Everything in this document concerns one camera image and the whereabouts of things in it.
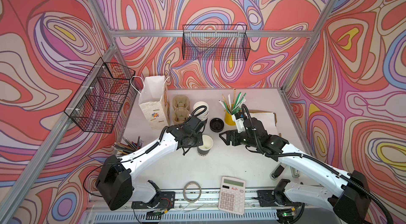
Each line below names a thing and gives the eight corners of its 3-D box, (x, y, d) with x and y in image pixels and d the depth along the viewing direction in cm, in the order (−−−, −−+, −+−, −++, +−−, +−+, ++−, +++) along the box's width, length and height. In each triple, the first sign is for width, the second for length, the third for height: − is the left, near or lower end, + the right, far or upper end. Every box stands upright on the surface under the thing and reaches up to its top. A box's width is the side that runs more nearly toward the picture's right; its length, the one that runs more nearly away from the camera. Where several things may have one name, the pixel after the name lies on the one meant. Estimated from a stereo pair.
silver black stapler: (273, 181, 80) (276, 179, 77) (268, 176, 82) (270, 173, 78) (284, 168, 84) (287, 165, 81) (278, 163, 86) (281, 160, 83)
